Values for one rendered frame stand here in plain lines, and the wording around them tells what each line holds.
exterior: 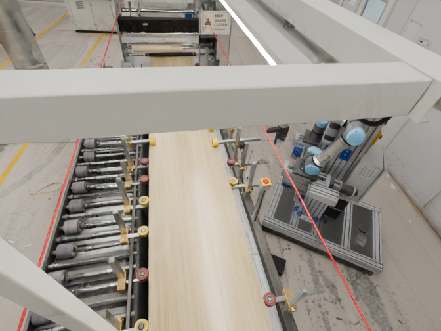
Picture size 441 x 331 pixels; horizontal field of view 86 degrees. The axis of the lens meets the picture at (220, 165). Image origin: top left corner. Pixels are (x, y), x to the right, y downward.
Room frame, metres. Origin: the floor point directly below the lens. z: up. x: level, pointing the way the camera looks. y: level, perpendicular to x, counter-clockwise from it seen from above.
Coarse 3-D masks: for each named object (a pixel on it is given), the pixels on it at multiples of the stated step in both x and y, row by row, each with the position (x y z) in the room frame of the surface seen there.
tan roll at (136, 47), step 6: (126, 48) 3.83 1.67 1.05; (132, 48) 3.82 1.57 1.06; (138, 48) 3.84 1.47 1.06; (144, 48) 3.87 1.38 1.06; (150, 48) 3.89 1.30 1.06; (156, 48) 3.92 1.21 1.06; (162, 48) 3.94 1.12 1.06; (168, 48) 3.97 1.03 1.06; (174, 48) 3.99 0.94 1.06; (180, 48) 4.02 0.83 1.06; (186, 48) 4.09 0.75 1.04; (192, 48) 4.12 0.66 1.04; (198, 48) 4.14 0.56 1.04
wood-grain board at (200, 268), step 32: (160, 64) 3.69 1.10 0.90; (192, 64) 3.80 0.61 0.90; (160, 160) 1.60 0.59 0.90; (192, 160) 1.64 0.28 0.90; (160, 192) 1.21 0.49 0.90; (192, 192) 1.25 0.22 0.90; (224, 192) 1.28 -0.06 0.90; (160, 224) 0.92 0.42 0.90; (192, 224) 0.94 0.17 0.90; (224, 224) 0.97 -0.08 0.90; (160, 256) 0.67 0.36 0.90; (192, 256) 0.69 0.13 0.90; (224, 256) 0.71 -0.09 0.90; (160, 288) 0.46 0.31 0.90; (192, 288) 0.48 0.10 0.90; (224, 288) 0.50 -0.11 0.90; (256, 288) 0.52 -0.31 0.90; (160, 320) 0.29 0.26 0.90; (192, 320) 0.31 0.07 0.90; (224, 320) 0.32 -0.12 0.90; (256, 320) 0.34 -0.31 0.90
